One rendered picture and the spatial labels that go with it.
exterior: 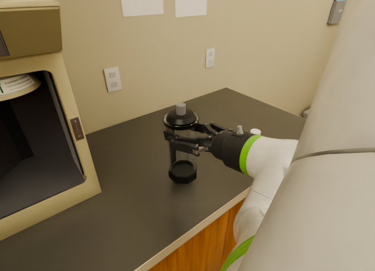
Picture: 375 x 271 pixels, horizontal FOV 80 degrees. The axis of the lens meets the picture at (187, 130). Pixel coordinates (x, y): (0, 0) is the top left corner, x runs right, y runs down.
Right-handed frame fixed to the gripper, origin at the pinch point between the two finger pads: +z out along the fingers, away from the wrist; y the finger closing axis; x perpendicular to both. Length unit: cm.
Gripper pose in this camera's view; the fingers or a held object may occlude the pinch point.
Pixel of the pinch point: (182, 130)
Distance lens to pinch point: 69.8
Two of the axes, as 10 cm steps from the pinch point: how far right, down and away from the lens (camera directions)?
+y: -7.7, 3.4, -5.4
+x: 1.5, 9.2, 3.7
